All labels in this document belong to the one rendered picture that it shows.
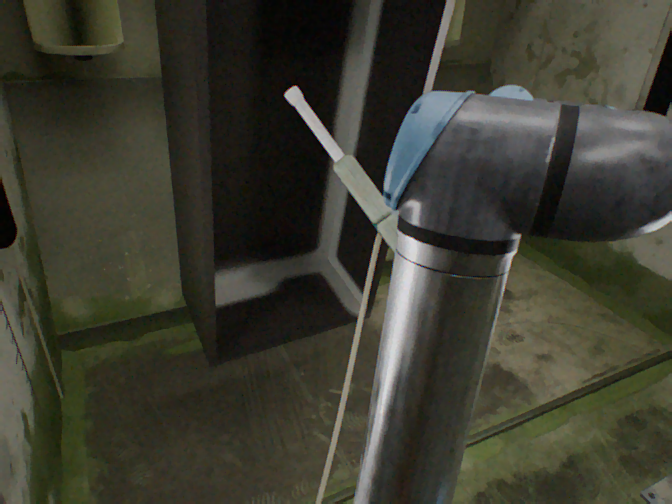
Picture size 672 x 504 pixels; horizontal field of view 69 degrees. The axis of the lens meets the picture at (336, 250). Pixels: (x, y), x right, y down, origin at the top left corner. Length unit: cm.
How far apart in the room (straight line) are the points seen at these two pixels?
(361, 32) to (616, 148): 122
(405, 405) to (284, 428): 150
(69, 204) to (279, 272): 103
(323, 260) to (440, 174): 161
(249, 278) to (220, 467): 68
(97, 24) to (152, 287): 111
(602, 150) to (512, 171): 7
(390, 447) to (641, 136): 36
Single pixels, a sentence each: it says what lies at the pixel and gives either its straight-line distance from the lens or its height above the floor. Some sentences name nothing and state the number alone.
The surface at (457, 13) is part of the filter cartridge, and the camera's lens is 279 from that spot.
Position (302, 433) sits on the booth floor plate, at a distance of 197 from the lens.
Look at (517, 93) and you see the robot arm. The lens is 101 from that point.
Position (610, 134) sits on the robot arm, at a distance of 44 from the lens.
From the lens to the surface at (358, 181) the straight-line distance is 101.
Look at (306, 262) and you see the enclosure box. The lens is 198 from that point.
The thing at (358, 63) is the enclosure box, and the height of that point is 132.
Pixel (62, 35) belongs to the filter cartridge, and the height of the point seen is 132.
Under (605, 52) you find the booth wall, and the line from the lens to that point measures 297.
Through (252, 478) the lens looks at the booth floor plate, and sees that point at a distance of 187.
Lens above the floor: 156
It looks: 30 degrees down
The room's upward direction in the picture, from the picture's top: 3 degrees clockwise
